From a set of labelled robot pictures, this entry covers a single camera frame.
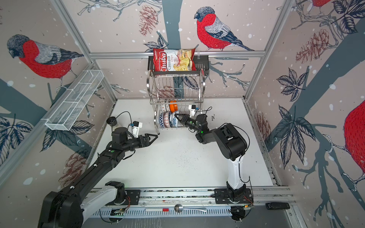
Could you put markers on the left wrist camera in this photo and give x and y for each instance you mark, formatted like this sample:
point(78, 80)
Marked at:
point(136, 126)

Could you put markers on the black remote device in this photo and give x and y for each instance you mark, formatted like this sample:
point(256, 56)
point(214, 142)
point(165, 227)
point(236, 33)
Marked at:
point(277, 206)

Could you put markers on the orange plastic bowl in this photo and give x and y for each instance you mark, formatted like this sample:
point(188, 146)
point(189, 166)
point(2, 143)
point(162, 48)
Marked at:
point(173, 106)

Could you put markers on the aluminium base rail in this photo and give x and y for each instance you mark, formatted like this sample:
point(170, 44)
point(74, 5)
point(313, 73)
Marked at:
point(160, 202)

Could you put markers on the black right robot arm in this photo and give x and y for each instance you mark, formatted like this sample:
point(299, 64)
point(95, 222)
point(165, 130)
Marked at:
point(232, 146)

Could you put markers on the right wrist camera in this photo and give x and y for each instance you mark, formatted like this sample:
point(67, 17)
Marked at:
point(193, 109)

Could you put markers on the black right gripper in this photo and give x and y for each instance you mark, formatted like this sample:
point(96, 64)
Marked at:
point(185, 120)

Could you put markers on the metal spoon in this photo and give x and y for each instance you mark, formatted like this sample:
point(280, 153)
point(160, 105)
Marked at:
point(180, 208)

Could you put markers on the salt grinder with black cap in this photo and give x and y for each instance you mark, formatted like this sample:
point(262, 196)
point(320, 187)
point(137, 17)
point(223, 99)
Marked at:
point(112, 121)

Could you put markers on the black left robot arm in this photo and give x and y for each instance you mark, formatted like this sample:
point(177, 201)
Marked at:
point(71, 206)

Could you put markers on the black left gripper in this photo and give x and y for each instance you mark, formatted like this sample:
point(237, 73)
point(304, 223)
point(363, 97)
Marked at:
point(146, 143)

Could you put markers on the steel wire dish rack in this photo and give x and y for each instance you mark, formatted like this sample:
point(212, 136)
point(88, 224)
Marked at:
point(186, 87)

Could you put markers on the red cassava chips bag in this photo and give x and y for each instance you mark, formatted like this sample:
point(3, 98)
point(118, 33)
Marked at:
point(168, 60)

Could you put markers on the dark blue geometric bowl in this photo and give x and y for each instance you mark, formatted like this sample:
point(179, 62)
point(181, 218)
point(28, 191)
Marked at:
point(166, 120)

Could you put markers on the red patterned ceramic bowl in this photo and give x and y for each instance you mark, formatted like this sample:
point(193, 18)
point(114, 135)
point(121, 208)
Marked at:
point(161, 120)

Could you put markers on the blue white floral bowl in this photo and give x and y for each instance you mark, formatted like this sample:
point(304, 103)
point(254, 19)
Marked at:
point(174, 120)

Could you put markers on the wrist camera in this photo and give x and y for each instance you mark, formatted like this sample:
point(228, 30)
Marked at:
point(136, 126)
point(193, 109)

